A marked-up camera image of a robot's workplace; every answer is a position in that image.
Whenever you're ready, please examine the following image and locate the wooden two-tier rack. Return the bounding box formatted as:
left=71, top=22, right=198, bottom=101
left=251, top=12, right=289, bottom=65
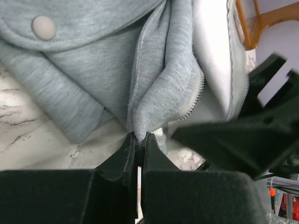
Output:
left=235, top=0, right=299, bottom=50

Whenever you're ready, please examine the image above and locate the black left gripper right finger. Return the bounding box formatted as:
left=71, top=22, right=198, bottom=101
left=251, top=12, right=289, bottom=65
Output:
left=141, top=133, right=267, bottom=224

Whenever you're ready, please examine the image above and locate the grey zip-up jacket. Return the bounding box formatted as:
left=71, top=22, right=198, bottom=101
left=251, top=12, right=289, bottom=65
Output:
left=0, top=0, right=249, bottom=143

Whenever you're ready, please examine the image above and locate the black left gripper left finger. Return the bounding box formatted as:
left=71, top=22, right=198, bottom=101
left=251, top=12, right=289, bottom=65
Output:
left=0, top=133, right=138, bottom=224

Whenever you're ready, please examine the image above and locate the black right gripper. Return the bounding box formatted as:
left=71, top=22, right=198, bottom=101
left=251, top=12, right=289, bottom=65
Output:
left=172, top=54, right=299, bottom=180

